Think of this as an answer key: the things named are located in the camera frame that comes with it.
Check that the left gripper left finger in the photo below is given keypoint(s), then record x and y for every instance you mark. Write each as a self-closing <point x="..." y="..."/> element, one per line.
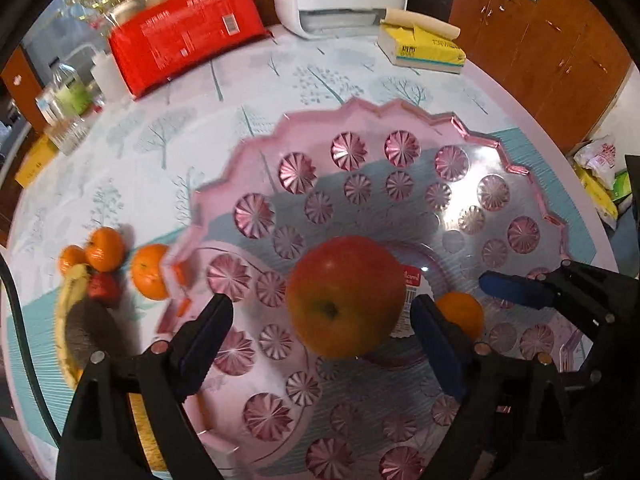
<point x="100" y="439"/>

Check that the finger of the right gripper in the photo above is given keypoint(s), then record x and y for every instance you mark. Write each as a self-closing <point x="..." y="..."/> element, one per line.
<point x="535" y="293"/>

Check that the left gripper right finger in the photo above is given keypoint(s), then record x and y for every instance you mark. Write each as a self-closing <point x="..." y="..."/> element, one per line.
<point x="520" y="413"/>

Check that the small tangerine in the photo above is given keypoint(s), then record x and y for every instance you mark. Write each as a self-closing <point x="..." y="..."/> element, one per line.
<point x="464" y="311"/>

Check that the small red fruit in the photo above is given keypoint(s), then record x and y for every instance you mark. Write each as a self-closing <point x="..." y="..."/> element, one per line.
<point x="104" y="287"/>

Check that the large orange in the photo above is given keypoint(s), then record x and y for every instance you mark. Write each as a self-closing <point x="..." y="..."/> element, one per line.
<point x="146" y="274"/>

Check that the red yellow apple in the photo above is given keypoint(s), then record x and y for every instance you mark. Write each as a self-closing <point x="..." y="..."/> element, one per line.
<point x="345" y="297"/>

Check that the dark avocado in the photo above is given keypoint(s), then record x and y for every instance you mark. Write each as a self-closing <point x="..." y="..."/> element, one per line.
<point x="89" y="327"/>

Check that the cardboard box with bags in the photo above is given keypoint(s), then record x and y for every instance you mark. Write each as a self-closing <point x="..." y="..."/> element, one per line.
<point x="607" y="185"/>

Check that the pink plastic fruit bowl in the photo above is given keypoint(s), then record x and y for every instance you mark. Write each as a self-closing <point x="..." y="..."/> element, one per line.
<point x="321" y="230"/>

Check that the brown wooden cabinet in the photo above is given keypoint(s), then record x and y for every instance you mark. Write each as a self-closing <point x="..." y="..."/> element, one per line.
<point x="560" y="59"/>

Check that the tree pattern tablecloth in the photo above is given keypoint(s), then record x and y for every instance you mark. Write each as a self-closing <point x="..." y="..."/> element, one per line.
<point x="142" y="161"/>

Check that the yellow tissue pack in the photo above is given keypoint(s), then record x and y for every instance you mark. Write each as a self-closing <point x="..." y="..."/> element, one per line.
<point x="414" y="40"/>

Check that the yellow flat box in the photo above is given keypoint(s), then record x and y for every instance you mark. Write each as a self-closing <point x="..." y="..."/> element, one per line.
<point x="36" y="159"/>

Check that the clear glass cup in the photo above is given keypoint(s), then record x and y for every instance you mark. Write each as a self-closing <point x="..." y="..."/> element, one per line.
<point x="67" y="133"/>

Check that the green label bottle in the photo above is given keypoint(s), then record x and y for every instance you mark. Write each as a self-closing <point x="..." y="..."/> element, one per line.
<point x="69" y="90"/>

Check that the white squeeze bottle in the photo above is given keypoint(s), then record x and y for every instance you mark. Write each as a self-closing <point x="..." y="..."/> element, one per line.
<point x="103" y="70"/>

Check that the red snack package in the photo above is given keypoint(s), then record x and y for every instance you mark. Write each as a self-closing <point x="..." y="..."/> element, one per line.
<point x="165" y="41"/>

